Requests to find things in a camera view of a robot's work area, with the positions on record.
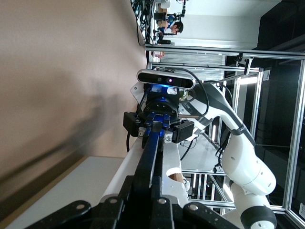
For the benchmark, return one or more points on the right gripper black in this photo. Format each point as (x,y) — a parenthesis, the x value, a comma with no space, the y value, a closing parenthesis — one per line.
(162,102)

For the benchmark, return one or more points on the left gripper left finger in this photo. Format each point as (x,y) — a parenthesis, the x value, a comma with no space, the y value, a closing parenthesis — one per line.
(114,214)

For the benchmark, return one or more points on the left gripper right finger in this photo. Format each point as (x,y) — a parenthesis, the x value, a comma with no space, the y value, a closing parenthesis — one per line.
(166,214)

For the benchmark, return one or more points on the white-fronted wooden drawer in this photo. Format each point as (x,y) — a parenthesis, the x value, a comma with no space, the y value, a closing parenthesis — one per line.
(71,186)

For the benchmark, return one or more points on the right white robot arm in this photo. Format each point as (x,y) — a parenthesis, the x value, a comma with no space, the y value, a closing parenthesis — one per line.
(245,162)

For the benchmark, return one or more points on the person with dark hair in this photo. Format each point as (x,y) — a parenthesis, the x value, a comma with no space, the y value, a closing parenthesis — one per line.
(177,26)

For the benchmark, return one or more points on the brown table cover sheet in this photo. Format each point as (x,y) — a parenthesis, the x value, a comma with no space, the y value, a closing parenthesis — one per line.
(59,59)

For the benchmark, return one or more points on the black cabinet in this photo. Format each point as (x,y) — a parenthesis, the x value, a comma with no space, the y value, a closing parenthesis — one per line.
(281,23)

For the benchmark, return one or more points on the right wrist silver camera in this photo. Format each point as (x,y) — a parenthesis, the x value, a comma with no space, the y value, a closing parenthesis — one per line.
(164,80)

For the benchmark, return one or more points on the aluminium cell frame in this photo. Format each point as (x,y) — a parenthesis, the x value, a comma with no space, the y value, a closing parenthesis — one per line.
(295,143)

